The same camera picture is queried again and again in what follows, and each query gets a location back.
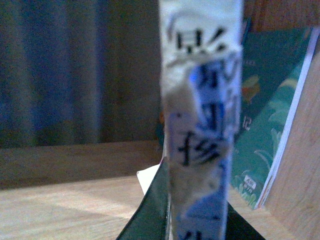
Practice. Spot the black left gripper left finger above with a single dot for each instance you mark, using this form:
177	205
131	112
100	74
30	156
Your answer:
150	210

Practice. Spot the green illustrated book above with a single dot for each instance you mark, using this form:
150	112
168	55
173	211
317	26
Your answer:
275	67

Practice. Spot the white blue book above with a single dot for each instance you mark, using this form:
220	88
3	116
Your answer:
201	69

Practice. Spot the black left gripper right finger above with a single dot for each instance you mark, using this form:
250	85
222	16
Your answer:
237	228

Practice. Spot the grey curtain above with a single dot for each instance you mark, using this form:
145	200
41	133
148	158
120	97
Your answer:
78	72

